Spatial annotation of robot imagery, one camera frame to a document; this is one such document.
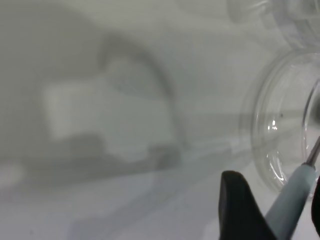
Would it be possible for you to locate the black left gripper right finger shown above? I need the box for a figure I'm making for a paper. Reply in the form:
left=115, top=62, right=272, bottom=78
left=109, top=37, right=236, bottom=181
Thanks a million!
left=310, top=174, right=320, bottom=240

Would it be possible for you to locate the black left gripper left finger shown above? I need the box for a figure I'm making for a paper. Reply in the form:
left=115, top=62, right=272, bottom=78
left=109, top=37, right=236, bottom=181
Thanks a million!
left=217, top=170, right=278, bottom=240

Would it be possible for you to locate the metal spoon with pale-blue handle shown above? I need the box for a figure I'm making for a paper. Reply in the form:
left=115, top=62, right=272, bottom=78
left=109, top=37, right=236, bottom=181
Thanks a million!
left=263, top=134, right=320, bottom=240

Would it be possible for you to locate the clear round glass lid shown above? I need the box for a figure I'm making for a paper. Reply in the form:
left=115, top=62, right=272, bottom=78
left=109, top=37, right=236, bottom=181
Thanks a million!
left=239, top=48, right=320, bottom=193

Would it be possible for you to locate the clear double-wall glass cup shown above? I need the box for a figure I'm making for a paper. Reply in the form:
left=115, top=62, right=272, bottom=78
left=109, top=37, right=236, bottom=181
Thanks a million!
left=226, top=0, right=320, bottom=51

